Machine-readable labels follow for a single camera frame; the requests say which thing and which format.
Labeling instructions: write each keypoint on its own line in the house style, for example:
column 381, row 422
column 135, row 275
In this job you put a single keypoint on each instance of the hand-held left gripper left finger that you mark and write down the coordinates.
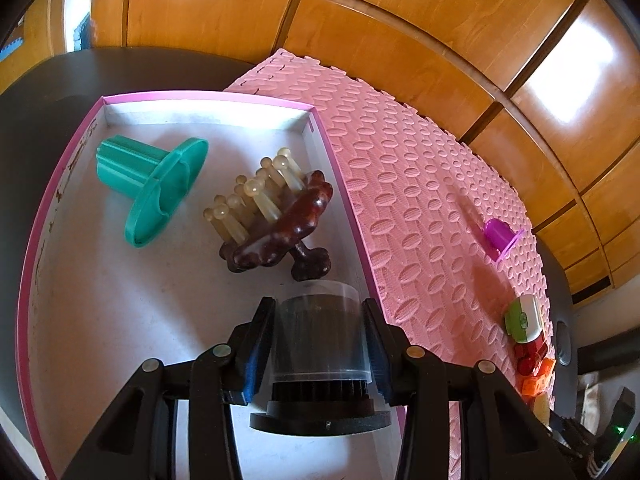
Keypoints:
column 257, row 352

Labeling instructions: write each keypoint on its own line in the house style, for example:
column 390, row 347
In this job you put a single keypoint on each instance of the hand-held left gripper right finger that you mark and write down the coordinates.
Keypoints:
column 376, row 357

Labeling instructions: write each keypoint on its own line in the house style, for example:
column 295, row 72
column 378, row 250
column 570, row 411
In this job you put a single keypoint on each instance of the clear canister with black lid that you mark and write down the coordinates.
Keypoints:
column 315, row 330

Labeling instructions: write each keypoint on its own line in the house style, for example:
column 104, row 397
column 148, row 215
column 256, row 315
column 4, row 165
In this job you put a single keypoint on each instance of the pink-rimmed white tray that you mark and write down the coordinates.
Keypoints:
column 100, row 285

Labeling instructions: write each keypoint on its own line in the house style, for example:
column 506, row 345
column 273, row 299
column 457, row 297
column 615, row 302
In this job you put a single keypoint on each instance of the yellow plastic piece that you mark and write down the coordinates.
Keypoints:
column 542, row 405

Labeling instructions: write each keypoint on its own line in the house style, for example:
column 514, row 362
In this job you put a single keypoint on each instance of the orange plastic block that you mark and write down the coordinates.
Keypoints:
column 537, row 382

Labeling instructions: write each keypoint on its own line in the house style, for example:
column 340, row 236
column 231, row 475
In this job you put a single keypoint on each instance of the green and white toy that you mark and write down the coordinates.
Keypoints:
column 522, row 317

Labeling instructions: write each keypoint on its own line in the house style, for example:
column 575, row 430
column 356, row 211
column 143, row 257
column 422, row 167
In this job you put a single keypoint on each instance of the brown wooden massager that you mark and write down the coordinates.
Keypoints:
column 295, row 215

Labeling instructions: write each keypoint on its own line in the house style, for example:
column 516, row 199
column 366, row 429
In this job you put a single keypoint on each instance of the small purple cup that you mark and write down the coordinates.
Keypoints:
column 497, row 232

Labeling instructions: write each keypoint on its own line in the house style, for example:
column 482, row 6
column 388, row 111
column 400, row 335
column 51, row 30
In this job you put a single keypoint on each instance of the pink foam mat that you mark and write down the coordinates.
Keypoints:
column 410, row 170

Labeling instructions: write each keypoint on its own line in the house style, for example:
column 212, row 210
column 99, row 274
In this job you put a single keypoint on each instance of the teal plastic spool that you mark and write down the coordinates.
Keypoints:
column 165, row 185

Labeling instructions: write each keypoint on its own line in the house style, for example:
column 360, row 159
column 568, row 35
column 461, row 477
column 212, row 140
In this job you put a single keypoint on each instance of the wooden cabinet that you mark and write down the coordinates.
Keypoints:
column 400, row 25

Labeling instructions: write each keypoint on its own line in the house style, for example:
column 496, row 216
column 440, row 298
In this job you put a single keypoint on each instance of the blue foam mat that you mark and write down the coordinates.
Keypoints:
column 10, row 49
column 82, row 35

